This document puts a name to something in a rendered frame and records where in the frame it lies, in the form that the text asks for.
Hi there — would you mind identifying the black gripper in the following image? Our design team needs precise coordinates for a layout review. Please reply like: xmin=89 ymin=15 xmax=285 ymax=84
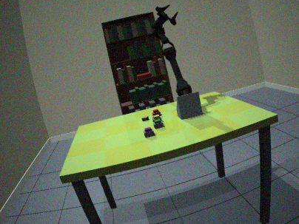
xmin=155 ymin=5 xmax=178 ymax=26

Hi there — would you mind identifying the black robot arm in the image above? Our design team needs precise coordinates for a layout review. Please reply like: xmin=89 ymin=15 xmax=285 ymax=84
xmin=152 ymin=11 xmax=192 ymax=96

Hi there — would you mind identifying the green button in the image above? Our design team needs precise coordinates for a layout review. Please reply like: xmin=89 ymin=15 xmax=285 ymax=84
xmin=153 ymin=119 xmax=164 ymax=129

